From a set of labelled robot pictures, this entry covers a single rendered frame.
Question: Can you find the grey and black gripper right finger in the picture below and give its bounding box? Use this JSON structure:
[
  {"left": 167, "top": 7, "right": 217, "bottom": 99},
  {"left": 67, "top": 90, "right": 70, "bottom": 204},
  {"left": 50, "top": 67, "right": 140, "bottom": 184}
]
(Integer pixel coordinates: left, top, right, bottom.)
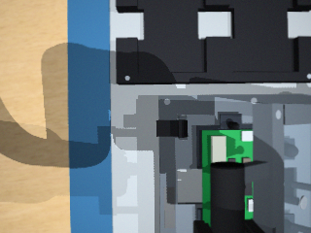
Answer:
[{"left": 245, "top": 219, "right": 264, "bottom": 233}]

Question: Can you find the green circuit board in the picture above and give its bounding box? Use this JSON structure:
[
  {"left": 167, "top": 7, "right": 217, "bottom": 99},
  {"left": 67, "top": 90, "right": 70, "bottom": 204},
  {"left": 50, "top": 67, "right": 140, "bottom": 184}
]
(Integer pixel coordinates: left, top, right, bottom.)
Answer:
[{"left": 202, "top": 130, "right": 253, "bottom": 226}]

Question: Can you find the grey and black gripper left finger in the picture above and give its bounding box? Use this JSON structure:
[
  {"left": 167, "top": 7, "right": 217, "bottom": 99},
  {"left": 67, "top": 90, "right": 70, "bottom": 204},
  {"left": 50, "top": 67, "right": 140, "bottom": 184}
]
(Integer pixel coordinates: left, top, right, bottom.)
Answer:
[{"left": 193, "top": 220, "right": 213, "bottom": 233}]

